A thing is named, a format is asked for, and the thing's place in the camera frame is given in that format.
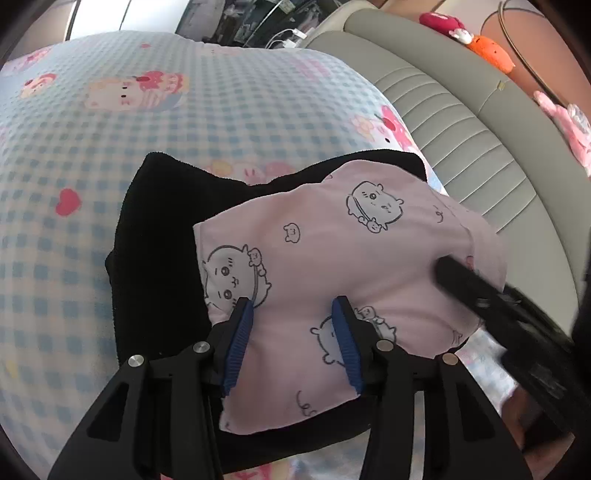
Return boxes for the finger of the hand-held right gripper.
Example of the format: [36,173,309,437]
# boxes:
[436,256,509,324]

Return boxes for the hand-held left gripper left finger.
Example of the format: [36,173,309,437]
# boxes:
[48,298,256,480]

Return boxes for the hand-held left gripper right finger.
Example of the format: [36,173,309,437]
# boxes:
[331,296,532,480]

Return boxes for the pink cartoon print pants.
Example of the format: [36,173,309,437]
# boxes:
[191,159,509,435]

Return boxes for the folded black garment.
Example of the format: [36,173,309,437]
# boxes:
[105,150,485,462]

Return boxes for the grey padded headboard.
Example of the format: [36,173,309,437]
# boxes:
[305,0,591,326]

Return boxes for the pink plush toy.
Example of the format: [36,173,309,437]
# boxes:
[533,90,591,177]

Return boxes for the checked cartoon print blanket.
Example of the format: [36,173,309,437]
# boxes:
[0,32,522,480]

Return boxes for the orange plush toy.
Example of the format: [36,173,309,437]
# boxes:
[468,36,516,75]

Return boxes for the red plush toy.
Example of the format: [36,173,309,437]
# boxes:
[419,11,465,34]

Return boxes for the white charger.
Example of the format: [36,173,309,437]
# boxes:
[265,28,308,50]

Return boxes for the glass door wardrobe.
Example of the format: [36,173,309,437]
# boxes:
[175,0,343,50]

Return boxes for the white wardrobe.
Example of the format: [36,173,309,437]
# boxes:
[65,0,186,43]

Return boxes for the metal wall hoop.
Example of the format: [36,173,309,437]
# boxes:
[499,0,591,108]

